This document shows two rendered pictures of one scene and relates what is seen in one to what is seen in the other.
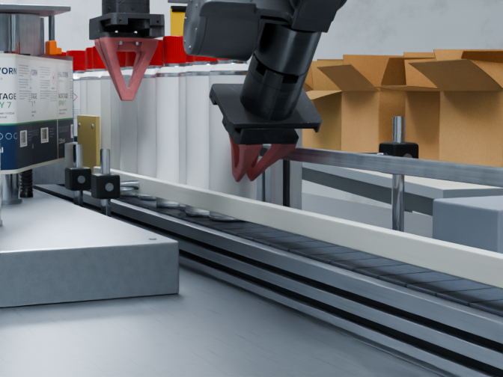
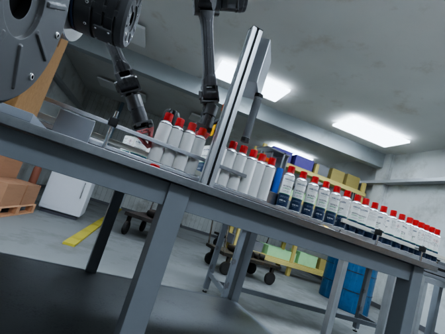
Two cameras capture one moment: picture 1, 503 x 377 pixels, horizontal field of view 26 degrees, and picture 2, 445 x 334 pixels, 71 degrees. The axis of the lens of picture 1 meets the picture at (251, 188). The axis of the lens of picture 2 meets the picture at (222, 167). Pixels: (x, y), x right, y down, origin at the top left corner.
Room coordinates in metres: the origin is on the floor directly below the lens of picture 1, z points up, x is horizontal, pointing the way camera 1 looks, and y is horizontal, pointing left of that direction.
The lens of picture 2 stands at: (1.47, -1.17, 0.77)
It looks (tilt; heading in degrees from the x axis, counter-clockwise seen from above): 8 degrees up; 91
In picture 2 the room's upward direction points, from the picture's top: 18 degrees clockwise
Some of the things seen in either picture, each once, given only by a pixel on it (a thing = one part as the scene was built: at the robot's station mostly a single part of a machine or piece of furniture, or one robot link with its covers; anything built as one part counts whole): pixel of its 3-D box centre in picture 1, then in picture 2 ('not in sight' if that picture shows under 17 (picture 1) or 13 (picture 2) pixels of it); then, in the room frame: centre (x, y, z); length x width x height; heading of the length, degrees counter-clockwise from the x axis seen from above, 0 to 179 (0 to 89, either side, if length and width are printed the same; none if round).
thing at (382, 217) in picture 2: not in sight; (380, 224); (2.35, 0.55, 0.98); 0.05 x 0.05 x 0.20
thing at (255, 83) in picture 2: not in sight; (253, 69); (1.44, 0.05, 1.38); 0.17 x 0.10 x 0.19; 79
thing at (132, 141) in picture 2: not in sight; (138, 154); (0.94, 0.59, 0.95); 0.20 x 0.20 x 0.14
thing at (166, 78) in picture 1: (177, 121); (195, 151); (1.31, 0.09, 0.98); 0.05 x 0.05 x 0.20
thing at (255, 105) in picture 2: not in sight; (251, 117); (1.49, 0.05, 1.18); 0.04 x 0.04 x 0.21
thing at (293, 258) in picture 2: not in sight; (296, 215); (3.14, 5.52, 1.23); 2.67 x 0.72 x 2.47; 13
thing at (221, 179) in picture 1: (232, 125); (161, 137); (1.18, 0.02, 0.98); 0.05 x 0.05 x 0.20
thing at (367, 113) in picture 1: (395, 107); not in sight; (3.79, -0.50, 0.97); 0.45 x 0.44 x 0.37; 106
